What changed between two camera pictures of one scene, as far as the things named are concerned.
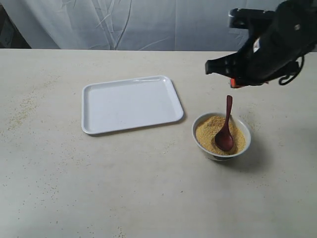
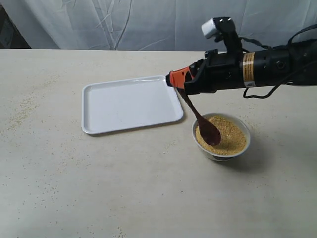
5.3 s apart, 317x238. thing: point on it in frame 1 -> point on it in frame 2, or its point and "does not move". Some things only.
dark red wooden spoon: x=224 y=138 -> x=210 y=131
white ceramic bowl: x=221 y=136 does not move
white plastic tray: x=110 y=105 does not move
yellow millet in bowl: x=207 y=128 does not move
